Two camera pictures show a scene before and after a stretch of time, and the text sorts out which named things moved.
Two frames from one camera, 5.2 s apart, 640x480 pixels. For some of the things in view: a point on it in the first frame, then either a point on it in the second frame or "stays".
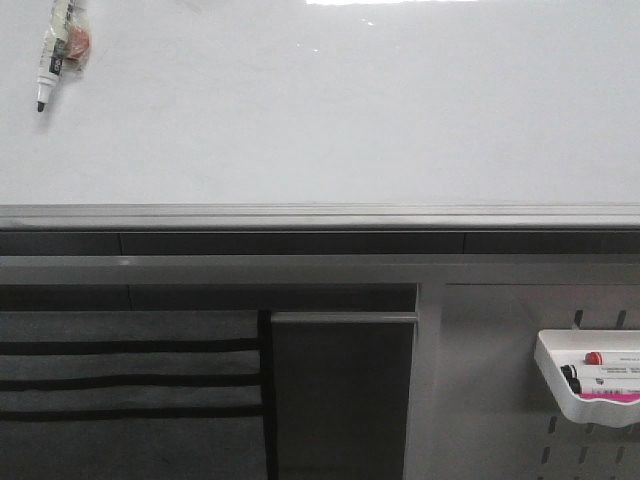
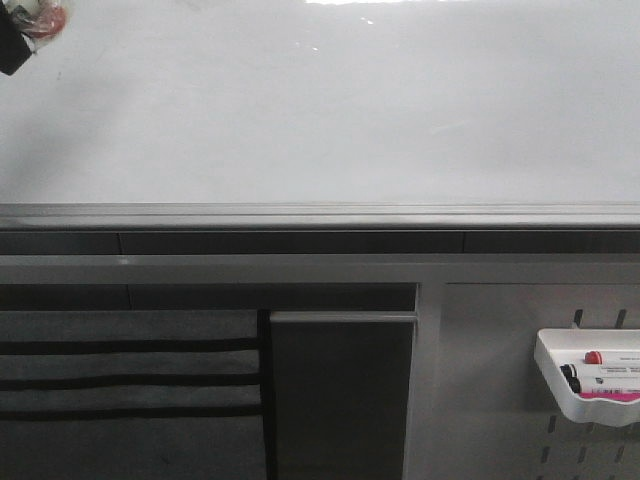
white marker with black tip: x=66 y=47 to x=39 y=22
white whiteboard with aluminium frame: x=325 y=115 stays
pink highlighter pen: x=628 y=397 stays
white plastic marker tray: x=555 y=348 stays
